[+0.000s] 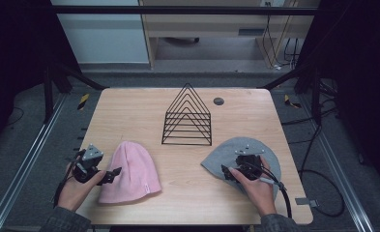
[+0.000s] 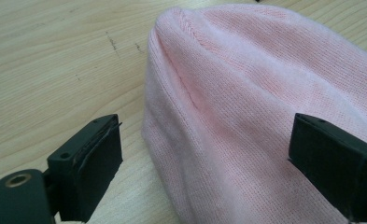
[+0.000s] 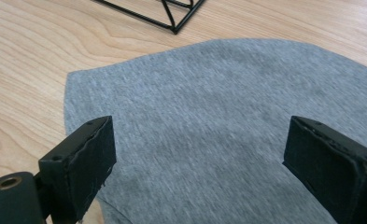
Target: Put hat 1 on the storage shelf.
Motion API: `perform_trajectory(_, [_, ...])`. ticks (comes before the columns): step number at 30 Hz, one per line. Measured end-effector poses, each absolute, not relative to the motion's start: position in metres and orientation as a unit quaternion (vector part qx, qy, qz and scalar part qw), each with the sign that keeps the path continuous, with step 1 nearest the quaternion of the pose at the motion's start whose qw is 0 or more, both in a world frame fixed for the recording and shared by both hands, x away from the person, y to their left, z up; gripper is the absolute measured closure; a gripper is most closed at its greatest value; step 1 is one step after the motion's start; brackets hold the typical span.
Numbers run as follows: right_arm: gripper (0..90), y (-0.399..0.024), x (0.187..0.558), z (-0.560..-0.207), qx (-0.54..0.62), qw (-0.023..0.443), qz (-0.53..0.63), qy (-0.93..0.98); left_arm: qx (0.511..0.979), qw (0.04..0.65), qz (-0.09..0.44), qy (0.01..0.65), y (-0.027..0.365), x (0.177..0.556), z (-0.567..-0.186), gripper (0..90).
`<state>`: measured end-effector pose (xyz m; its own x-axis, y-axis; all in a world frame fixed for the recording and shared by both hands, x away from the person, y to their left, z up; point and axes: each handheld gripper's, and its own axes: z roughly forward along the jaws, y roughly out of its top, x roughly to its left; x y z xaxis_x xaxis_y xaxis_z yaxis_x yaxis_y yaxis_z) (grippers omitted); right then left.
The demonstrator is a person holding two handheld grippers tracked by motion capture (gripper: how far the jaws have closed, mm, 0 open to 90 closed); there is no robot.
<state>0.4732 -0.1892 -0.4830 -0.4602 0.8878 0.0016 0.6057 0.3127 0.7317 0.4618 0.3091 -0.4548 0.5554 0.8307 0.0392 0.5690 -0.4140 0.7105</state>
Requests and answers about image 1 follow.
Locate long black floor cable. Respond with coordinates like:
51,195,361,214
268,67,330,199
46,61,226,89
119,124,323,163
280,105,346,218

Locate black metal stand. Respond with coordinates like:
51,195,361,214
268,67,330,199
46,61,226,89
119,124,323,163
43,62,109,125
261,62,324,125

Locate yellow black striped tape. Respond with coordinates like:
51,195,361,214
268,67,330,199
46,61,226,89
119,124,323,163
283,94,303,109
76,93,91,111

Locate dark flat object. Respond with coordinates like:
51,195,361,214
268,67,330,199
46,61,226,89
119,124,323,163
162,37,200,45

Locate pink knitted beanie hat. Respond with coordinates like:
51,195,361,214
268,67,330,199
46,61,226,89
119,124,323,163
98,140,162,205

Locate grey knitted beanie hat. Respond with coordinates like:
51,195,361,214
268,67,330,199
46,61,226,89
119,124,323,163
200,136,282,201

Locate white cabinet panel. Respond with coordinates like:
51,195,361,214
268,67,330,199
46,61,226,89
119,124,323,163
50,0,150,65

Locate hand-held gripper black cable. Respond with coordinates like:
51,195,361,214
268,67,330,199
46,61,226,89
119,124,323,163
53,149,84,207
242,160,293,219

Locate black curtain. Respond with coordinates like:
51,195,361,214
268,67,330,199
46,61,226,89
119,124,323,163
0,0,82,156
295,0,380,194

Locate hanging black cables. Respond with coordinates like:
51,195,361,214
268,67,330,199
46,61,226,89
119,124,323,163
263,1,301,71

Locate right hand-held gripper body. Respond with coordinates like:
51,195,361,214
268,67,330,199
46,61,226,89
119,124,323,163
234,144,265,181

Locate light wooden background desk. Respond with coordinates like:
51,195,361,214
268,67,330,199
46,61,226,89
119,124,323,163
138,0,321,70

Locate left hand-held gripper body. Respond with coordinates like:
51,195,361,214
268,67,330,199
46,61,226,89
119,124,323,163
73,143,106,185

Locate person's right hand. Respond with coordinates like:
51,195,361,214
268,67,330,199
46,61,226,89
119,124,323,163
228,156,278,218

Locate right hand-held gripper black cable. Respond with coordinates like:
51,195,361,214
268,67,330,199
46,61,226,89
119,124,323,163
242,160,293,219

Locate grey metal table bracket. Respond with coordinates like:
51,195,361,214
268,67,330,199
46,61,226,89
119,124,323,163
294,197,320,208

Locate left hand-held gripper black cable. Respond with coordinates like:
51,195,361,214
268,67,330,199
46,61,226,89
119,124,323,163
53,149,84,207

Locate hanging yellow cable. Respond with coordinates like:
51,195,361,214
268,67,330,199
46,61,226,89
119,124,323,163
267,14,292,70

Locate black wire triangular rack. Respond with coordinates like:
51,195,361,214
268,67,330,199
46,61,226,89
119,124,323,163
161,82,213,147

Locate person's left hand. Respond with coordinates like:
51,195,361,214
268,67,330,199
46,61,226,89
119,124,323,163
57,157,107,212

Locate black horizontal frame bar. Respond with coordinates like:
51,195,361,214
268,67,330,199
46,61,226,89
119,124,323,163
50,5,321,16

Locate aluminium floor rail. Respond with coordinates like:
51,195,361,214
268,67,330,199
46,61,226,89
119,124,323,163
0,93,68,232
298,93,377,232

